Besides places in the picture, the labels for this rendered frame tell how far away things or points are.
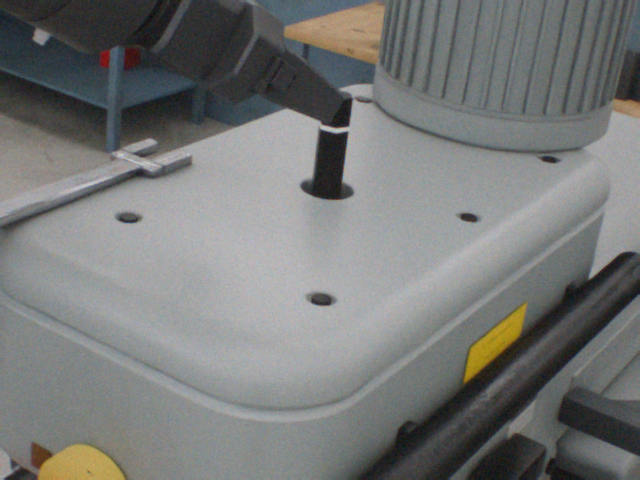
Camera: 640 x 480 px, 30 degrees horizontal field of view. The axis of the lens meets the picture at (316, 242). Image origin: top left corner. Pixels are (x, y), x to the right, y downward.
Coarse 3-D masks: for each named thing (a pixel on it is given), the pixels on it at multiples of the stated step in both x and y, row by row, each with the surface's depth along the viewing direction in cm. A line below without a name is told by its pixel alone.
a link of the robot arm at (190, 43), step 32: (96, 0) 60; (128, 0) 61; (160, 0) 63; (192, 0) 63; (224, 0) 64; (64, 32) 62; (96, 32) 61; (128, 32) 62; (160, 32) 63; (192, 32) 64; (224, 32) 65; (256, 32) 65; (192, 64) 65; (224, 64) 65; (256, 64) 65; (224, 96) 66
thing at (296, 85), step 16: (288, 48) 66; (288, 64) 66; (304, 64) 68; (272, 80) 66; (288, 80) 66; (304, 80) 68; (320, 80) 69; (272, 96) 67; (288, 96) 68; (304, 96) 69; (320, 96) 69; (336, 96) 70; (304, 112) 69; (320, 112) 70
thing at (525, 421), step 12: (540, 396) 99; (528, 408) 97; (540, 408) 100; (516, 420) 95; (528, 420) 98; (504, 432) 94; (516, 432) 96; (528, 432) 100; (492, 444) 92; (480, 456) 90; (468, 468) 89
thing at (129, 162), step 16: (144, 144) 83; (112, 160) 81; (128, 160) 80; (144, 160) 80; (160, 160) 80; (176, 160) 81; (80, 176) 76; (96, 176) 77; (112, 176) 77; (128, 176) 78; (32, 192) 73; (48, 192) 74; (64, 192) 74; (80, 192) 75; (0, 208) 71; (16, 208) 71; (32, 208) 71; (48, 208) 73; (0, 224) 70
